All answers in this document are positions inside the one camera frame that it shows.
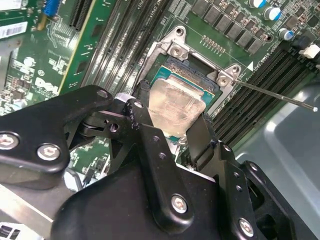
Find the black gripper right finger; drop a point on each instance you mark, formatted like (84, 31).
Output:
(232, 195)

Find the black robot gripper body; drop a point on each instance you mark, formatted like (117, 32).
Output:
(112, 207)

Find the thin metal locking lever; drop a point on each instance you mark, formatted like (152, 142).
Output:
(275, 95)

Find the silver-topped CPU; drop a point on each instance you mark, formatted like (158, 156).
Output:
(175, 107)

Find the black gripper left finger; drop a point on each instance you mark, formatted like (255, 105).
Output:
(37, 130)

